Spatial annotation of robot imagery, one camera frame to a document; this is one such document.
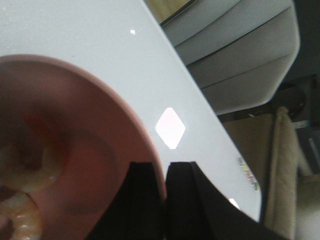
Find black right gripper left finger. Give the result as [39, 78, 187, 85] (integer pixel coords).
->
[86, 162, 164, 240]

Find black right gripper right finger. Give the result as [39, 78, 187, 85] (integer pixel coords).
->
[165, 162, 283, 240]

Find pink plastic bowl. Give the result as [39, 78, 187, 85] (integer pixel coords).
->
[0, 55, 166, 240]

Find cooked shrimp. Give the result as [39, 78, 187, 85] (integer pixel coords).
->
[0, 192, 43, 240]
[0, 112, 68, 193]

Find grey armchair right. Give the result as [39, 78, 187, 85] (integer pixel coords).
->
[161, 0, 300, 115]

